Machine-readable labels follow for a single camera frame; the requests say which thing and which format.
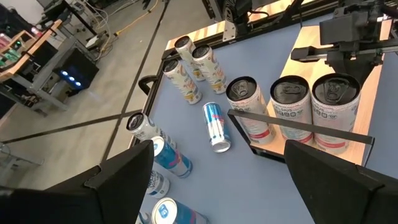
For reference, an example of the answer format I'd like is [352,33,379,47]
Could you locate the white Celsius Peach Vibe can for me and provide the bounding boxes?
[311,72,362,156]
[269,75,314,144]
[226,75,277,146]

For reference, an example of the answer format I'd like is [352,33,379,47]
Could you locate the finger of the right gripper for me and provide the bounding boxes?
[325,57,385,86]

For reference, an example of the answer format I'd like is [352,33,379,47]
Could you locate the blue Red Bull can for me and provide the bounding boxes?
[150,197,210,224]
[202,101,233,154]
[150,136,193,179]

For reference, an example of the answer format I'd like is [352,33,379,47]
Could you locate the silver mounting bracket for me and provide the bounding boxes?
[221,19,238,42]

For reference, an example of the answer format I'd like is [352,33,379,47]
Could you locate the wooden workbench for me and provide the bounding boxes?
[0,18,65,82]

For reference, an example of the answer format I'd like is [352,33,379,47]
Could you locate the black table handle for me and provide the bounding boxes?
[138,74,159,96]

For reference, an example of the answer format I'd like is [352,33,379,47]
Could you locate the black computer tower blue lights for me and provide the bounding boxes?
[53,48,100,98]

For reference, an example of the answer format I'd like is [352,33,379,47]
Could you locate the yellow floor cable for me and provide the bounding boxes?
[114,0,160,37]

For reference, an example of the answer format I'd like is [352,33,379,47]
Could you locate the black table frame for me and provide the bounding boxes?
[127,0,343,150]

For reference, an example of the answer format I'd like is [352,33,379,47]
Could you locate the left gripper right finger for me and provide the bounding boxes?
[284,139,385,224]

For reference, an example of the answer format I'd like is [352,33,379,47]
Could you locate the white Celsius Arctic Vibe can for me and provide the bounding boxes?
[126,111,177,149]
[145,169,171,199]
[135,211,153,224]

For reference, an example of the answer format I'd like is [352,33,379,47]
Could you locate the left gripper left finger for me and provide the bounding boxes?
[46,139,155,224]

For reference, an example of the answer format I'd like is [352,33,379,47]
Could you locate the blue grey table mat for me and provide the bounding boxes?
[133,15,398,224]

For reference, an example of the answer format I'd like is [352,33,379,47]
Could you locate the wooden shelf black metal frame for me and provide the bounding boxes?
[226,18,393,167]

